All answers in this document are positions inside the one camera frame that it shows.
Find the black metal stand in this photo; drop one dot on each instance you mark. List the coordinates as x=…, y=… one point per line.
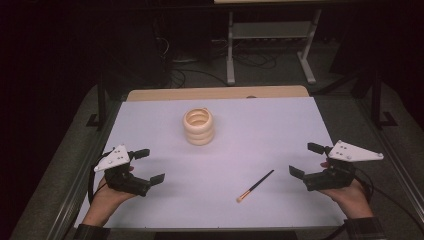
x=101, y=100
x=376, y=100

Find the aluminium frame rail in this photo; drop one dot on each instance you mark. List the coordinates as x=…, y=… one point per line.
x=396, y=160
x=83, y=176

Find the person's left hand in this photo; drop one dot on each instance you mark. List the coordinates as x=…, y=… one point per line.
x=106, y=200

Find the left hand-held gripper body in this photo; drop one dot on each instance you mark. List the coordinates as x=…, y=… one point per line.
x=121, y=176

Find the cream ribbed cup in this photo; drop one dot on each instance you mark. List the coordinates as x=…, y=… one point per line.
x=198, y=128

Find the white table sheet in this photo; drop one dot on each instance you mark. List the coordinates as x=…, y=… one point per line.
x=233, y=140

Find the person's right hand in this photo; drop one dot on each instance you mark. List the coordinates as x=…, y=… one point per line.
x=351, y=200

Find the black makeup brush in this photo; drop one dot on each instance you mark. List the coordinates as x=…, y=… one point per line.
x=255, y=186

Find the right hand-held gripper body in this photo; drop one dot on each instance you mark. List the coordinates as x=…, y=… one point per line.
x=336, y=173

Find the white metal desk frame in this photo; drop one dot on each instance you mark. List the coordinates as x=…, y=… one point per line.
x=230, y=50

